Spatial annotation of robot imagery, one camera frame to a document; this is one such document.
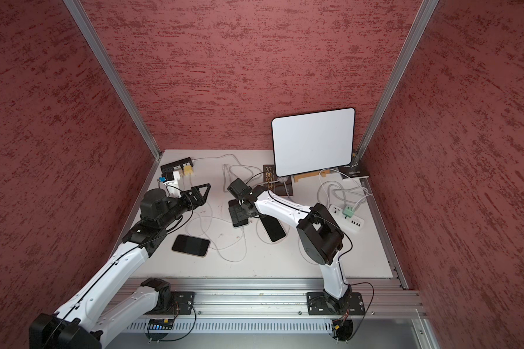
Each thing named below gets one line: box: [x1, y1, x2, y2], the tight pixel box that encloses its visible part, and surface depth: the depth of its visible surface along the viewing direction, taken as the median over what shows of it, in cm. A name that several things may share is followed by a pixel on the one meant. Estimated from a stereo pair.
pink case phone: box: [228, 205, 249, 227], surface depth 82 cm
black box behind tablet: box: [338, 162, 370, 179], surface depth 115 cm
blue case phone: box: [259, 214, 287, 243], surface depth 93 cm
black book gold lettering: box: [263, 164, 294, 197], surface depth 109 cm
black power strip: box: [160, 157, 194, 174], surface depth 113 cm
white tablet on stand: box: [271, 107, 356, 178], surface depth 102 cm
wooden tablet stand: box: [294, 170, 332, 183], surface depth 108 cm
